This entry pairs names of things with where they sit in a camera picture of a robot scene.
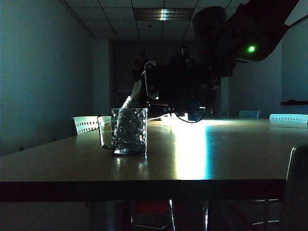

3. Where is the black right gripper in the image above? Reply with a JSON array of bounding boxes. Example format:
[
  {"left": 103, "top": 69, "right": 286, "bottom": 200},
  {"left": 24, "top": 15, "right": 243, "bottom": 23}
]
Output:
[{"left": 180, "top": 39, "right": 239, "bottom": 122}]

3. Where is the dark table leg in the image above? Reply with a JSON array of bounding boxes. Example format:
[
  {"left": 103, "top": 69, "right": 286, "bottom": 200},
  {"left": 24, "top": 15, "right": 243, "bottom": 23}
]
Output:
[{"left": 88, "top": 201, "right": 132, "bottom": 231}]

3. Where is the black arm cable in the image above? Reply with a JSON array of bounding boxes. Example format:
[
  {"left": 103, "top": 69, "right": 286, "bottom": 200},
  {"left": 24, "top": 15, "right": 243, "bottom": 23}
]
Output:
[{"left": 172, "top": 107, "right": 207, "bottom": 124}]

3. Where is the dark whiteboard tray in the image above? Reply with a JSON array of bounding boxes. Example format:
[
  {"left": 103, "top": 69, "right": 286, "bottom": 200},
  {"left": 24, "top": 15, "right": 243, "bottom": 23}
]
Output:
[{"left": 280, "top": 99, "right": 308, "bottom": 106}]

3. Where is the ceiling light panel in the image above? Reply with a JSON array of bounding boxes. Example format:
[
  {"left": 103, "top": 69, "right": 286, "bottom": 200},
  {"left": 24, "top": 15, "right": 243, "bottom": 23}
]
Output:
[{"left": 133, "top": 7, "right": 195, "bottom": 21}]

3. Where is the red chair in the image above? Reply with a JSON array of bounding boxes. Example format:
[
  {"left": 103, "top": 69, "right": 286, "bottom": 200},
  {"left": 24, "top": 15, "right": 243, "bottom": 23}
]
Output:
[{"left": 131, "top": 199, "right": 186, "bottom": 231}]

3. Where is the white power cable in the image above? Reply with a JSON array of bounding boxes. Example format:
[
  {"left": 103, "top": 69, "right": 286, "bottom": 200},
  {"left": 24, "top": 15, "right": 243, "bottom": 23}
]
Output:
[{"left": 146, "top": 114, "right": 174, "bottom": 121}]

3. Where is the chrome chair frame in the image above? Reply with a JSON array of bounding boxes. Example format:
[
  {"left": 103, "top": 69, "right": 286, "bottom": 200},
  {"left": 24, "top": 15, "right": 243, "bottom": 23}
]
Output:
[{"left": 202, "top": 198, "right": 282, "bottom": 231}]

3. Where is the hammered glass mug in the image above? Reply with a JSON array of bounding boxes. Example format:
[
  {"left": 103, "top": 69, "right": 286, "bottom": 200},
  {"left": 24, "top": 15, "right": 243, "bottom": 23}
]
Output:
[{"left": 97, "top": 107, "right": 148, "bottom": 155}]

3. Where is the white perforated chair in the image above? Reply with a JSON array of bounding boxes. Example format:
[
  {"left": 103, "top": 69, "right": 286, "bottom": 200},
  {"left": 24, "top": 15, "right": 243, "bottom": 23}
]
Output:
[
  {"left": 72, "top": 115, "right": 113, "bottom": 136},
  {"left": 269, "top": 113, "right": 308, "bottom": 125}
]

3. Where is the black chrome-framed chair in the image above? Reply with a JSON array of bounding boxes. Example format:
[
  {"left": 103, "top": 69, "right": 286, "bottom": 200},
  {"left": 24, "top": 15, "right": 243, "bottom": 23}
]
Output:
[{"left": 283, "top": 143, "right": 308, "bottom": 231}]

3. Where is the blue chair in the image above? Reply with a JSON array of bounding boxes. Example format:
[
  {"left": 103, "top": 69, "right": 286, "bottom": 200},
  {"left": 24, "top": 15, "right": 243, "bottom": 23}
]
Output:
[{"left": 238, "top": 110, "right": 261, "bottom": 119}]

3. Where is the dark wall cabinet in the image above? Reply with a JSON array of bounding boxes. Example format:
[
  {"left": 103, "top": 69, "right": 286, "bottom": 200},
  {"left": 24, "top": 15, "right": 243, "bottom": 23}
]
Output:
[{"left": 114, "top": 85, "right": 139, "bottom": 109}]

